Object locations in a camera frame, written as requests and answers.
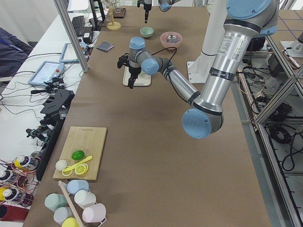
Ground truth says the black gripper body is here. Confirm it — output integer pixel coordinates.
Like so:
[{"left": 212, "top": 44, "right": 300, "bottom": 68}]
[
  {"left": 144, "top": 4, "right": 152, "bottom": 12},
  {"left": 129, "top": 66, "right": 140, "bottom": 79}
]

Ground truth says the green bowl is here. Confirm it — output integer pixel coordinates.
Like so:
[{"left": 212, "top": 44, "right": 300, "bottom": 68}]
[{"left": 140, "top": 26, "right": 154, "bottom": 38}]

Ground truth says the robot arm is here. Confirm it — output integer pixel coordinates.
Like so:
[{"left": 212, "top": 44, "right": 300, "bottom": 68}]
[
  {"left": 137, "top": 0, "right": 178, "bottom": 24},
  {"left": 126, "top": 0, "right": 279, "bottom": 139}
]

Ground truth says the beige serving tray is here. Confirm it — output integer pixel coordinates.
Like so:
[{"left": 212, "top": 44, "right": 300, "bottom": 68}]
[{"left": 123, "top": 67, "right": 151, "bottom": 87}]

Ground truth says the dark wooden tray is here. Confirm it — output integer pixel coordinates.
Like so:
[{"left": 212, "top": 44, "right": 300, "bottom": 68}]
[{"left": 114, "top": 8, "right": 126, "bottom": 18}]

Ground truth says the wooden stand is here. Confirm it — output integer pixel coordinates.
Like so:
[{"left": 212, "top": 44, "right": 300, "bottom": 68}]
[{"left": 107, "top": 0, "right": 121, "bottom": 30}]

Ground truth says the pink bowl with ice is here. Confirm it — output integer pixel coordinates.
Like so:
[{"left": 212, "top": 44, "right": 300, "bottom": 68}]
[{"left": 160, "top": 32, "right": 183, "bottom": 48}]

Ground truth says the metal scoop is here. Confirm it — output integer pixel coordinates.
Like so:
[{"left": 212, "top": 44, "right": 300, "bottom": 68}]
[{"left": 166, "top": 34, "right": 178, "bottom": 44}]

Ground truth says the grey folded cloth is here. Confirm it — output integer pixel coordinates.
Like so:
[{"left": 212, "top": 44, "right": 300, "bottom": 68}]
[{"left": 97, "top": 41, "right": 114, "bottom": 52}]

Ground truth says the far teach pendant tablet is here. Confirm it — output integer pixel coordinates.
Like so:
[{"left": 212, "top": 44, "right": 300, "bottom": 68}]
[{"left": 59, "top": 43, "right": 79, "bottom": 63}]

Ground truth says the teach pendant tablet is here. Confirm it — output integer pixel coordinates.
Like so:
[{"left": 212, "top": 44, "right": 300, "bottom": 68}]
[
  {"left": 27, "top": 61, "right": 64, "bottom": 87},
  {"left": 59, "top": 43, "right": 79, "bottom": 63}
]

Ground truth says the black keyboard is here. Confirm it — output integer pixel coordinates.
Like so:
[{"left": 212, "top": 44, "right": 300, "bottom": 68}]
[{"left": 71, "top": 16, "right": 85, "bottom": 37}]

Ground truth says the bamboo cutting board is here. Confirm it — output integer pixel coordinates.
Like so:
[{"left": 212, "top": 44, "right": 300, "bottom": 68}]
[{"left": 53, "top": 126, "right": 107, "bottom": 181}]

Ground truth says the black tool holder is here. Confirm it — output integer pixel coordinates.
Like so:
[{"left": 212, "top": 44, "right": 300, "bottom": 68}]
[{"left": 26, "top": 89, "right": 75, "bottom": 181}]

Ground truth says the near teach pendant tablet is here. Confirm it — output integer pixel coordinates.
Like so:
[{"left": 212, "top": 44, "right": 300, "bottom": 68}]
[{"left": 27, "top": 61, "right": 64, "bottom": 87}]

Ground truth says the green lime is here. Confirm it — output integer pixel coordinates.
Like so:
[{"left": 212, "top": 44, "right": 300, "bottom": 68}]
[{"left": 71, "top": 150, "right": 85, "bottom": 160}]

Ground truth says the lemon slice pair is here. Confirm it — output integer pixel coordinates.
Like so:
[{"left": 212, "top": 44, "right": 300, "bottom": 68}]
[{"left": 74, "top": 163, "right": 89, "bottom": 175}]

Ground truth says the yellow plastic knife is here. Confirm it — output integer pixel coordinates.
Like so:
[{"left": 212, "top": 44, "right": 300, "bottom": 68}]
[{"left": 63, "top": 155, "right": 93, "bottom": 172}]

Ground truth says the single lemon slice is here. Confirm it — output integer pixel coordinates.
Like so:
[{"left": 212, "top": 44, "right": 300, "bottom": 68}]
[{"left": 61, "top": 170, "right": 73, "bottom": 177}]

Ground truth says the seated person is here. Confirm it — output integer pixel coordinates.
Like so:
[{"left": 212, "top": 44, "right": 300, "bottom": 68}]
[{"left": 0, "top": 27, "right": 33, "bottom": 78}]

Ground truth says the blue cup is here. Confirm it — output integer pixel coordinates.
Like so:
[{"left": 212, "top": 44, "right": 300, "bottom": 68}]
[{"left": 67, "top": 180, "right": 89, "bottom": 194}]

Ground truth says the white cup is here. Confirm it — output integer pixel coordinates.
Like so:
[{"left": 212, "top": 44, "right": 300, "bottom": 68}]
[{"left": 74, "top": 190, "right": 97, "bottom": 209}]

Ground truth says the pink cup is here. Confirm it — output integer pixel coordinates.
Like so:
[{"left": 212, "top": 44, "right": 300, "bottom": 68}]
[{"left": 82, "top": 203, "right": 107, "bottom": 223}]

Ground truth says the yellow bottle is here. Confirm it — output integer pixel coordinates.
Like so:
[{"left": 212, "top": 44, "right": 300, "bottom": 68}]
[{"left": 14, "top": 156, "right": 39, "bottom": 171}]

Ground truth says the green cup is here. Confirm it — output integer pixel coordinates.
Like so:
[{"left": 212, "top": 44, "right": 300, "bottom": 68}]
[{"left": 45, "top": 193, "right": 67, "bottom": 212}]

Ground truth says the grey cup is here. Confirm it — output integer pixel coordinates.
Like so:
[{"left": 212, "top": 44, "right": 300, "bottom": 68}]
[{"left": 53, "top": 207, "right": 72, "bottom": 225}]

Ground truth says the yellow cup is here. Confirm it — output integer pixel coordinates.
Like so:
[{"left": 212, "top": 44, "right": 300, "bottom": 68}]
[{"left": 62, "top": 217, "right": 79, "bottom": 227}]

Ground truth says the wrist camera mount arm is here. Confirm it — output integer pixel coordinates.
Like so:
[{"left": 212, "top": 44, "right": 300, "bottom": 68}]
[{"left": 137, "top": 0, "right": 145, "bottom": 8}]

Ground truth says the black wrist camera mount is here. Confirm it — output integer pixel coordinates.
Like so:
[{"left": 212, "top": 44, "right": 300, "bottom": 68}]
[{"left": 117, "top": 53, "right": 129, "bottom": 69}]

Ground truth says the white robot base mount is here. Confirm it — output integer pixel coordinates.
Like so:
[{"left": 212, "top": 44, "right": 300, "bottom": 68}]
[{"left": 187, "top": 0, "right": 227, "bottom": 83}]

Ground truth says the aluminium frame post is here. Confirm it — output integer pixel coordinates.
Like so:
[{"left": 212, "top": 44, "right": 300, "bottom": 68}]
[{"left": 53, "top": 0, "right": 88, "bottom": 72}]

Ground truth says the copper wire bottle rack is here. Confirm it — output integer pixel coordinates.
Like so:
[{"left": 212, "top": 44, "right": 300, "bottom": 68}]
[{"left": 0, "top": 160, "right": 40, "bottom": 209}]

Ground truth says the wooden rack handle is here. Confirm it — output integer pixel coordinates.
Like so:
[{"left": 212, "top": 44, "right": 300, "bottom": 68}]
[{"left": 58, "top": 181, "right": 84, "bottom": 227}]

